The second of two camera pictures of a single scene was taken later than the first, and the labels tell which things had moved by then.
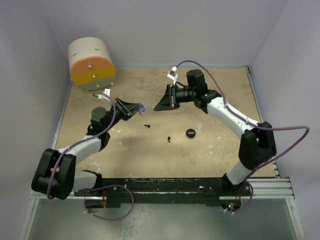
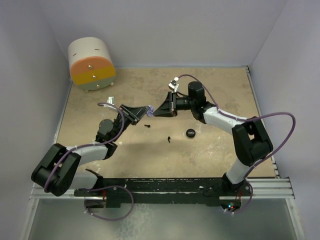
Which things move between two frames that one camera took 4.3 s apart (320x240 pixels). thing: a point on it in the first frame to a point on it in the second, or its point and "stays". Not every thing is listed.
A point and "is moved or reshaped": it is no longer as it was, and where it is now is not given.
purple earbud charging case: (143, 110) is moved or reshaped
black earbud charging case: (190, 133) stays
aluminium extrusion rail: (274, 188) stays
